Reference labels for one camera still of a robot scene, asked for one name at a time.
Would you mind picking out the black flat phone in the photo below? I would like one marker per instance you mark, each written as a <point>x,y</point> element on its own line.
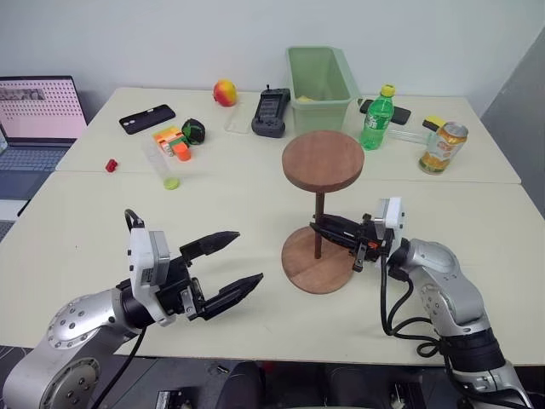
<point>401,115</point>

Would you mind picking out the orange and green block stack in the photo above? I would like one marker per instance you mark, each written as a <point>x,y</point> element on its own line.
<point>167,135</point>

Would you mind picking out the light green plastic bin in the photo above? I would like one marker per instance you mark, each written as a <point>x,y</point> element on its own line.
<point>317,115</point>

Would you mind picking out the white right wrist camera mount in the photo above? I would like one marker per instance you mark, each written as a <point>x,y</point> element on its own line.
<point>391,217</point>

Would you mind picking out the wooden pole with round top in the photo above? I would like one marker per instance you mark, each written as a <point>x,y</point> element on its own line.
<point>322,159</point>

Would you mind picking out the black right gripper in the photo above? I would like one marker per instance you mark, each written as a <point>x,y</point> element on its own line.
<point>368,243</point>

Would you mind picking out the green soda bottle yellow cap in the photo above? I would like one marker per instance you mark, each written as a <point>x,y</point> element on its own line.
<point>376,121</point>

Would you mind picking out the yellow and black block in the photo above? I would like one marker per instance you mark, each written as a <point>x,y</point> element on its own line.
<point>433,123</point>

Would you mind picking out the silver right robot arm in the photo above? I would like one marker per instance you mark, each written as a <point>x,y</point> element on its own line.
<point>451,289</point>

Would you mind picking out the orange drink can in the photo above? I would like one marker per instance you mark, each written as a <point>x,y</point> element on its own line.
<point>443,149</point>

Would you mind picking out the red yellow fruit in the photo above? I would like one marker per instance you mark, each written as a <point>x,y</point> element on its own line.
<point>225,91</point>

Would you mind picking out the round wooden base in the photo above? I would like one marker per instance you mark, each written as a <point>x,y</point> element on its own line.
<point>315,272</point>

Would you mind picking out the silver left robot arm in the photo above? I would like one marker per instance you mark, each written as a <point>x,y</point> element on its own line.
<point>72,324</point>

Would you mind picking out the open laptop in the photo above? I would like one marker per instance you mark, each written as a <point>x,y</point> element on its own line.
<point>38,111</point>

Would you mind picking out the black smartphone with camera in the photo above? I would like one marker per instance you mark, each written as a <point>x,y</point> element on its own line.
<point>147,119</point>

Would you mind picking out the grey panel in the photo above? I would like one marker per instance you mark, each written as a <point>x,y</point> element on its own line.
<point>517,85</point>

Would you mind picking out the clear plastic box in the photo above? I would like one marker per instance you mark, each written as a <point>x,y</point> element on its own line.
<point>409,136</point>

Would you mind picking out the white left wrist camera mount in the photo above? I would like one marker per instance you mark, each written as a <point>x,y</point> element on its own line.
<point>145,260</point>

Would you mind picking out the small red block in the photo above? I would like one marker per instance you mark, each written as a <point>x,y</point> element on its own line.
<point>111,165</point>

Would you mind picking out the black handheld controller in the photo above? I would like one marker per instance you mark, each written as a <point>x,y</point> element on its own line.
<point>268,115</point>

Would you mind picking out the clear tube with green cap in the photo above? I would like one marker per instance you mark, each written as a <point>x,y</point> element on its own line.
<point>162,166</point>

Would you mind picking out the orange cylinder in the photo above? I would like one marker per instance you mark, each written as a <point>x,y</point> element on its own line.
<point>183,153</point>

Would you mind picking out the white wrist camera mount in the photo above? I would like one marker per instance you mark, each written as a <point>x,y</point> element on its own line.
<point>145,260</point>
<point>391,217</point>

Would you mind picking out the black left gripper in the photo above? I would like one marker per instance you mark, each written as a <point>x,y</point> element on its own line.
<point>179,289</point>

